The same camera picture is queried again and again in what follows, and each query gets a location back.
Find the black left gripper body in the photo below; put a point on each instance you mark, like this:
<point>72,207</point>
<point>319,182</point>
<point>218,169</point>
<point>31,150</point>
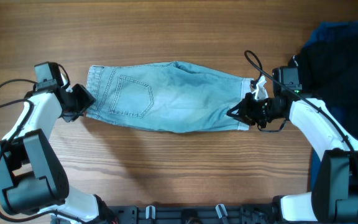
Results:
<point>80,100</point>

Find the dark blue garment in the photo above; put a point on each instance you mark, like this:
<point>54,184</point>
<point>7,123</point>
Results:
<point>340,31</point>

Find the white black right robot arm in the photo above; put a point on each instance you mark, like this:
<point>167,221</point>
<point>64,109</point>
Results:
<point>334,197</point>

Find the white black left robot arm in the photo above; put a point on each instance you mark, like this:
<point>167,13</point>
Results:
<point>33,182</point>

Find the black garment with white print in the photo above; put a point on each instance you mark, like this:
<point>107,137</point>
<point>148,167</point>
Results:
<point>337,84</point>

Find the light blue denim shorts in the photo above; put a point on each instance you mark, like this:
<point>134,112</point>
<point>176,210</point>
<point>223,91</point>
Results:
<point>178,97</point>

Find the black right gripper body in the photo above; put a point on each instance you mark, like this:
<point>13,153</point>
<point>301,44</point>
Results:
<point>261,109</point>

